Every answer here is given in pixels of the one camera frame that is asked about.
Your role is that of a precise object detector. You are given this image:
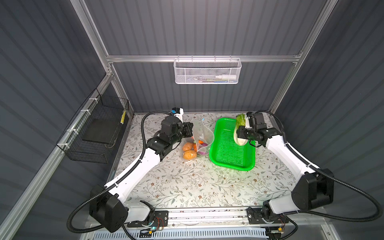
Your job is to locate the black flat pad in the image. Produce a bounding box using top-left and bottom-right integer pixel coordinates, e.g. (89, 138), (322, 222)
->
(82, 119), (119, 144)

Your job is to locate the left black corrugated cable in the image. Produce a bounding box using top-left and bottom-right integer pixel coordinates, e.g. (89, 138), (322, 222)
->
(66, 110), (172, 234)

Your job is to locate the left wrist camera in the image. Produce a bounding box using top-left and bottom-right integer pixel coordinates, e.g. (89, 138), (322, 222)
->
(171, 108), (184, 123)

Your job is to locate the right black corrugated cable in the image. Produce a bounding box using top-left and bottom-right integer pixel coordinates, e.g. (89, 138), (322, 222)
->
(254, 110), (383, 223)

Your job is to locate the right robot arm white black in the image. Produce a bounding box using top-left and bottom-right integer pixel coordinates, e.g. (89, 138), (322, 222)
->
(234, 112), (334, 220)

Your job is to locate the toy purple onion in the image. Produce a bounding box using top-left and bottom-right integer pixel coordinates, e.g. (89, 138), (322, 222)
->
(197, 143), (210, 156)

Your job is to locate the toy potato yellow brown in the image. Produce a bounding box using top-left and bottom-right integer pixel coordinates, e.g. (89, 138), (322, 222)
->
(183, 150), (197, 160)

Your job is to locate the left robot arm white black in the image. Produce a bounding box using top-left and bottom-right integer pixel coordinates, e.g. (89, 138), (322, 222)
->
(90, 114), (193, 233)

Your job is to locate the white wire mesh basket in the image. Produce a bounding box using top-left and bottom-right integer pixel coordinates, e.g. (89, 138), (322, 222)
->
(173, 57), (242, 85)

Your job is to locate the black wire cage basket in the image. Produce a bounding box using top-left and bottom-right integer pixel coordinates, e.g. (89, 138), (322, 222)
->
(57, 90), (130, 164)

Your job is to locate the green plastic basket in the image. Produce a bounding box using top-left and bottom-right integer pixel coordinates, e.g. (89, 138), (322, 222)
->
(209, 118), (256, 171)

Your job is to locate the white ribbed vent panel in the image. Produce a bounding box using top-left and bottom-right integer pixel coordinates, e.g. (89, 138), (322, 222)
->
(91, 227), (269, 240)

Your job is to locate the toy napa cabbage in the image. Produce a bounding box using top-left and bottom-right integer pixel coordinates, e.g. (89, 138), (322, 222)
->
(234, 114), (248, 146)

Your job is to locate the clear zip top bag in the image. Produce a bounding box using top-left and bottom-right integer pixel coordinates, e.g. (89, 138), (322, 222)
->
(184, 120), (215, 157)

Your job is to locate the white marker pen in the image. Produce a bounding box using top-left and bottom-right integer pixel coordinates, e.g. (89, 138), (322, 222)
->
(215, 75), (237, 81)

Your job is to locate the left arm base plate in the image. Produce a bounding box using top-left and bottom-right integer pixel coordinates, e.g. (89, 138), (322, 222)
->
(125, 210), (169, 228)

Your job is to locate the yellow tag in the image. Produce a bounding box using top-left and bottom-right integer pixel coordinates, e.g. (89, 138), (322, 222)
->
(120, 110), (126, 125)

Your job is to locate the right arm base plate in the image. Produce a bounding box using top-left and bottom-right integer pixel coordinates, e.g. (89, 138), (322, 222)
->
(246, 207), (289, 225)

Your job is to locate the black corrugated cable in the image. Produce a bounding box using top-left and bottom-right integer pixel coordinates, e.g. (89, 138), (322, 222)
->
(254, 110), (383, 223)
(66, 110), (172, 234)

